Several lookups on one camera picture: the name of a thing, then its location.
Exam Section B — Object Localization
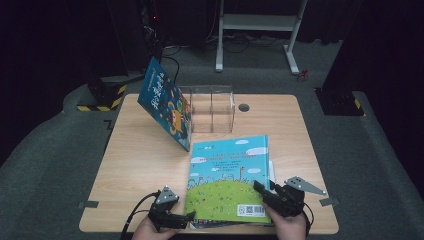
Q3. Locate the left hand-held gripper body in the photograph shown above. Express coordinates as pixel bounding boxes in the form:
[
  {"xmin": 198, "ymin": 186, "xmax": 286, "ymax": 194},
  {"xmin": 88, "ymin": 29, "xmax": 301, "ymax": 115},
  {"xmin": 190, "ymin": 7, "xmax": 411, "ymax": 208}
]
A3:
[{"xmin": 148, "ymin": 185, "xmax": 181, "ymax": 231}]

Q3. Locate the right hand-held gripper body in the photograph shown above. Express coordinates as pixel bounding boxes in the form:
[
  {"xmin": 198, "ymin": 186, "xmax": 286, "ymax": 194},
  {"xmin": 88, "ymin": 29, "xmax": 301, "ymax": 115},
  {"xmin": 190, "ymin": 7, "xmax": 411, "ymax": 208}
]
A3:
[{"xmin": 265, "ymin": 175, "xmax": 328, "ymax": 218}]

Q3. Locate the light blue picture book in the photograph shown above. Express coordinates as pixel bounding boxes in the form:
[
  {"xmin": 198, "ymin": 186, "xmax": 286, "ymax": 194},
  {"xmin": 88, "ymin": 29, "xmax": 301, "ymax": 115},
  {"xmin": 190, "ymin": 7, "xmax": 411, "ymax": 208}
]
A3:
[{"xmin": 183, "ymin": 134, "xmax": 273, "ymax": 224}]

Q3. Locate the clear acrylic book rack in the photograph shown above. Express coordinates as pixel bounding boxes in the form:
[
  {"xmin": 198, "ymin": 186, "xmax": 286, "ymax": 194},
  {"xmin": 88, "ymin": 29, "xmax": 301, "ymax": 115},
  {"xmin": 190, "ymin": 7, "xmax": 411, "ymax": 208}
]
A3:
[{"xmin": 178, "ymin": 84, "xmax": 236, "ymax": 134}]

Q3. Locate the dark blue picture book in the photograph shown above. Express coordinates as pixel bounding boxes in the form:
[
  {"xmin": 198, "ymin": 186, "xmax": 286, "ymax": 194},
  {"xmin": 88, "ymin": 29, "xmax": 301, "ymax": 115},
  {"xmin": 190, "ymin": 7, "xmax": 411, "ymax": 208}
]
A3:
[{"xmin": 137, "ymin": 55, "xmax": 194, "ymax": 153}]

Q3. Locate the person's left hand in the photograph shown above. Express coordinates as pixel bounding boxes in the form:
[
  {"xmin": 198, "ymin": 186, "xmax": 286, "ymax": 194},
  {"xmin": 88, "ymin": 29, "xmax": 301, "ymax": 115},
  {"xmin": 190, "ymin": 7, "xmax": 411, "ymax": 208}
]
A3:
[{"xmin": 131, "ymin": 216, "xmax": 182, "ymax": 240}]

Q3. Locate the person's right hand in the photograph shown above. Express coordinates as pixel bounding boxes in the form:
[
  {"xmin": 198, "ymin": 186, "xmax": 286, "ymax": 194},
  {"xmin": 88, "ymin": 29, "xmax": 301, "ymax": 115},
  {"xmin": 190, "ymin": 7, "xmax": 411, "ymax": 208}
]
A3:
[{"xmin": 263, "ymin": 203, "xmax": 308, "ymax": 240}]

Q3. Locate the black stand with striped base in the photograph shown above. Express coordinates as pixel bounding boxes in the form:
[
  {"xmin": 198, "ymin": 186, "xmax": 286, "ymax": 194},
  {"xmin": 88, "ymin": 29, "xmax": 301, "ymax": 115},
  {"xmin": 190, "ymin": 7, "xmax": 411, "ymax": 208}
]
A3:
[
  {"xmin": 314, "ymin": 87, "xmax": 365, "ymax": 117},
  {"xmin": 77, "ymin": 76, "xmax": 128, "ymax": 113}
]

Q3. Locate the white metal desk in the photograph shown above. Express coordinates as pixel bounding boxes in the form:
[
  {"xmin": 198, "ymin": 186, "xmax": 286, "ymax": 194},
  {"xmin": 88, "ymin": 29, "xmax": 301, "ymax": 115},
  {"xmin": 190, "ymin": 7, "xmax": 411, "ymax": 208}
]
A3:
[{"xmin": 214, "ymin": 0, "xmax": 309, "ymax": 76}]

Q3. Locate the dark equipment rack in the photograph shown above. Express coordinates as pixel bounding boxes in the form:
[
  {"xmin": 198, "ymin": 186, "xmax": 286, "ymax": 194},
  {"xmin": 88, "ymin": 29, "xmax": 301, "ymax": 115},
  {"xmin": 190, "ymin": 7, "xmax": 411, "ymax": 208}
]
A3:
[{"xmin": 138, "ymin": 0, "xmax": 166, "ymax": 68}]

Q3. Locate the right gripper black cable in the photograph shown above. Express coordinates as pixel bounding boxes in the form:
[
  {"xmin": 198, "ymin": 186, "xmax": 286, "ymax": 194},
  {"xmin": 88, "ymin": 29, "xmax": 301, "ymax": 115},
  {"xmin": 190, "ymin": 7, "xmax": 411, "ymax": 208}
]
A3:
[{"xmin": 301, "ymin": 201, "xmax": 315, "ymax": 238}]

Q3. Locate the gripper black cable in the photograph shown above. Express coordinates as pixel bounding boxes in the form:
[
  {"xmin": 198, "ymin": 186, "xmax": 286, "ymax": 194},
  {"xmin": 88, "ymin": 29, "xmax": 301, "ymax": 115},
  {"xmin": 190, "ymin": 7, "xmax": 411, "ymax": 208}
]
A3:
[
  {"xmin": 301, "ymin": 201, "xmax": 315, "ymax": 238},
  {"xmin": 120, "ymin": 190, "xmax": 161, "ymax": 240}
]

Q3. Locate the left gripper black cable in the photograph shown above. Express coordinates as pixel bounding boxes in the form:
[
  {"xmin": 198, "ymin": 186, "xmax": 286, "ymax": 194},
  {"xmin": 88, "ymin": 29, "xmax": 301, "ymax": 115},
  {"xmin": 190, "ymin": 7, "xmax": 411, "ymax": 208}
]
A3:
[{"xmin": 120, "ymin": 190, "xmax": 161, "ymax": 240}]

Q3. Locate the black floor cable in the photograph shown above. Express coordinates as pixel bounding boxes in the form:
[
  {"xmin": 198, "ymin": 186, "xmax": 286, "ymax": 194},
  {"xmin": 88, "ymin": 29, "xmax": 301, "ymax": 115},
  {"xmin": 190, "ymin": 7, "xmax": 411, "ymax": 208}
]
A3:
[{"xmin": 161, "ymin": 54, "xmax": 181, "ymax": 84}]

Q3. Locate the cable bundle under desk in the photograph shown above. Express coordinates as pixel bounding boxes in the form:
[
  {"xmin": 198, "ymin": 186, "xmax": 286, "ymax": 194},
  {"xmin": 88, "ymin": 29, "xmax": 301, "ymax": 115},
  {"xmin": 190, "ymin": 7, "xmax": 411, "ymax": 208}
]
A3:
[{"xmin": 206, "ymin": 31, "xmax": 288, "ymax": 54}]

